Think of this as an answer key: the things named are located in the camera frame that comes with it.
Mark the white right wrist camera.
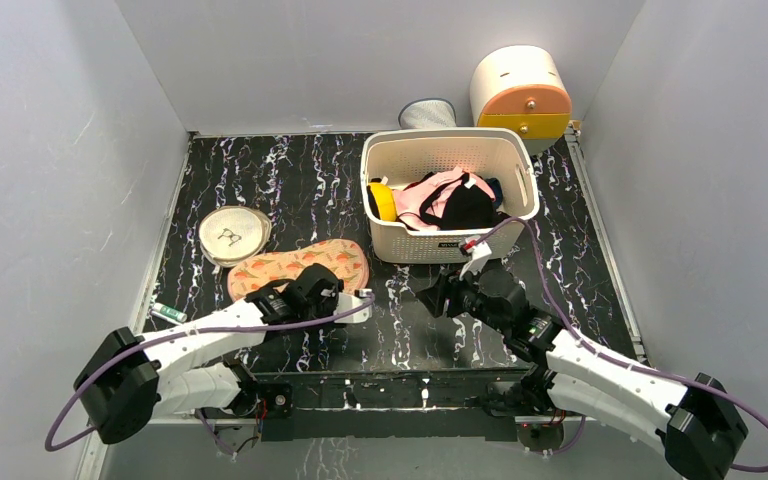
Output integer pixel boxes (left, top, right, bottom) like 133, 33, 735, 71
459, 236, 492, 280

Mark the orange floral bra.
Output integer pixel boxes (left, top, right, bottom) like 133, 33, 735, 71
227, 239, 370, 302

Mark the black bra in basket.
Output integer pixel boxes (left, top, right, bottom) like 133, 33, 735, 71
416, 173, 508, 231

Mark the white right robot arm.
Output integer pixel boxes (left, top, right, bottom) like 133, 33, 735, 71
416, 269, 748, 479

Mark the yellow garment in basket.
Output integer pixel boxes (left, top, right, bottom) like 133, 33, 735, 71
367, 181, 398, 222

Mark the aluminium front frame rail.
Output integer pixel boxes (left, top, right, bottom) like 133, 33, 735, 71
87, 374, 690, 427

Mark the cream perforated plastic basket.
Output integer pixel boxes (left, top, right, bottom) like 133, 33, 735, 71
360, 127, 540, 264

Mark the dark blue garment in basket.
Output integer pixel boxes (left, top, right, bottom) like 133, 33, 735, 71
485, 178, 504, 208

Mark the cream orange drawer box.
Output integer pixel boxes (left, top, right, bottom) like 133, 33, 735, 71
469, 45, 572, 155

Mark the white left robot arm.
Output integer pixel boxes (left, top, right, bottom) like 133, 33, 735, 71
74, 263, 374, 445

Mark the round beige mesh laundry bag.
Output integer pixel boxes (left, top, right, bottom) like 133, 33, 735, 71
197, 206, 272, 269

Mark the white mesh cylinder bag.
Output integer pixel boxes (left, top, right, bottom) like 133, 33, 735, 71
398, 98, 457, 129

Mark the pink bra in basket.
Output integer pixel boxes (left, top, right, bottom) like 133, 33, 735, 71
393, 168, 497, 231

